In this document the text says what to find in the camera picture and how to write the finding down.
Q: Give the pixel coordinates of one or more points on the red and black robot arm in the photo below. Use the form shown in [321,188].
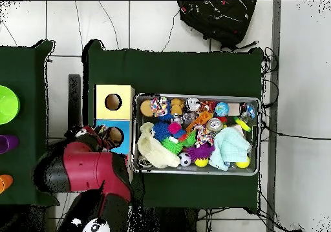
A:
[82,167]

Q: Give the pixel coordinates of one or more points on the wooden box with three holes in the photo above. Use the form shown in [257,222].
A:
[124,108]

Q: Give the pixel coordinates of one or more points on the silver mesh bin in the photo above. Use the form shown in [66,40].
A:
[148,119]

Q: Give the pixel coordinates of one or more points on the cream cloth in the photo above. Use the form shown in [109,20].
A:
[155,151]

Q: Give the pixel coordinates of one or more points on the blue spiky ball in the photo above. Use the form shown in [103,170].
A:
[161,131]

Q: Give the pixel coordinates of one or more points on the purple plastic cup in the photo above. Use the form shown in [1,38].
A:
[9,142]

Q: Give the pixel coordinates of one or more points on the green plastic bowl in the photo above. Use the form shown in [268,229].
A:
[7,105]

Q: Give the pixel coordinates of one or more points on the pink spiky ball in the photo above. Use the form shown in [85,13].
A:
[174,128]

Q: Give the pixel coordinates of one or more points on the dark green cloth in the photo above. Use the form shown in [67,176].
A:
[25,69]
[181,71]

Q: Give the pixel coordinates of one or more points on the orange plush toy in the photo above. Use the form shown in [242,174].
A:
[178,106]

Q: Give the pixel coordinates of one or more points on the orange plastic cup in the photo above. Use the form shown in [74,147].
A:
[5,183]

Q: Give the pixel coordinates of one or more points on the small soccer ball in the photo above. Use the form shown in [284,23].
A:
[185,159]

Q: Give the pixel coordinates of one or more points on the silver drink can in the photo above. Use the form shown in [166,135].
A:
[192,104]
[214,124]

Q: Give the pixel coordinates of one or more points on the orange plastic crate toy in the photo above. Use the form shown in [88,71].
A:
[200,120]

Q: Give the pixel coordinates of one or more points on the purple spiky ball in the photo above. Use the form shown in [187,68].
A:
[200,151]

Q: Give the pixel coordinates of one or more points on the blue globe ball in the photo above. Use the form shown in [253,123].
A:
[222,109]

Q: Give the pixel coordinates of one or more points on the mint green cloth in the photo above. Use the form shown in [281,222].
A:
[230,144]

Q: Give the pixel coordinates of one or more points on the black backpack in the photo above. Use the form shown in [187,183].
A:
[219,17]

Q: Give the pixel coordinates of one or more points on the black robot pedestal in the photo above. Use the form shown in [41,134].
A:
[168,221]

